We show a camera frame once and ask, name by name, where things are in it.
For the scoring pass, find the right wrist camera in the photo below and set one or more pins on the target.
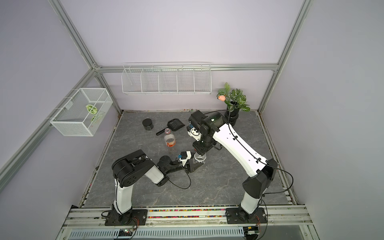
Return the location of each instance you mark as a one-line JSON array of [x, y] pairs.
[[194, 133]]

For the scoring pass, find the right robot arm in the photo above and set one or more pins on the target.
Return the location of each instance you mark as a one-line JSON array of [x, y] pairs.
[[212, 129]]

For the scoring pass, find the green leaf in basket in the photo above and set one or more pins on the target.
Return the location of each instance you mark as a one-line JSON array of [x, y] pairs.
[[92, 109]]

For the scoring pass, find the black vase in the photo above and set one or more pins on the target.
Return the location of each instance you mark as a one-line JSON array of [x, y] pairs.
[[232, 117]]

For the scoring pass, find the artificial green plant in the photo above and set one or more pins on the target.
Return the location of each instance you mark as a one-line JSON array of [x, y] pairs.
[[235, 99]]

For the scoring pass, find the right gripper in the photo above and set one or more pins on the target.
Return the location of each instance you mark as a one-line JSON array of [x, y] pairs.
[[200, 149]]

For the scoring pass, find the black round jar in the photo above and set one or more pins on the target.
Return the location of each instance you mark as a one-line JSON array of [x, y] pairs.
[[148, 124]]

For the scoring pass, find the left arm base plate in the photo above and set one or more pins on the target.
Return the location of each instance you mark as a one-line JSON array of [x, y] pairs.
[[134, 217]]

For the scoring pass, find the aluminium front rail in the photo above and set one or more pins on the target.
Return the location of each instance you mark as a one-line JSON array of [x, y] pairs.
[[287, 222]]

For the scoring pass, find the white wire basket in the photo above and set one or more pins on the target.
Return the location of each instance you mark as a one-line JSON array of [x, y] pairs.
[[73, 119]]

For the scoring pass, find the clear bottle red label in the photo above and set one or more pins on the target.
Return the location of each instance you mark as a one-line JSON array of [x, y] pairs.
[[169, 138]]

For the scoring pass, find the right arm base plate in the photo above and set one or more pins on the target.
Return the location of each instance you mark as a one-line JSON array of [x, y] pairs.
[[240, 216]]

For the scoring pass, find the clear bottle white label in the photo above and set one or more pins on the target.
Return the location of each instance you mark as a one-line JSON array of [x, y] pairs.
[[199, 159]]

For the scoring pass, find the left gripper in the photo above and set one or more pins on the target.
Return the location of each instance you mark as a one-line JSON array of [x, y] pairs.
[[192, 168]]

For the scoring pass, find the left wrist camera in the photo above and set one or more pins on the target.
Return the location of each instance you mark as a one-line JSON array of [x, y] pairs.
[[183, 157]]

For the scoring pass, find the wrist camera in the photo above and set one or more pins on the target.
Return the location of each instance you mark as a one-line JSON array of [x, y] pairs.
[[183, 157], [194, 133]]

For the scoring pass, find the long white wire shelf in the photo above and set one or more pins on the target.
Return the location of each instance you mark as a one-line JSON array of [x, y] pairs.
[[166, 78]]

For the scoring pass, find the black scoop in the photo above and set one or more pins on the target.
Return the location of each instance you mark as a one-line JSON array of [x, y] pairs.
[[173, 125]]

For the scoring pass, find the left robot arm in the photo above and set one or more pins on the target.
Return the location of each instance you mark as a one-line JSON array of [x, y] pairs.
[[130, 168]]

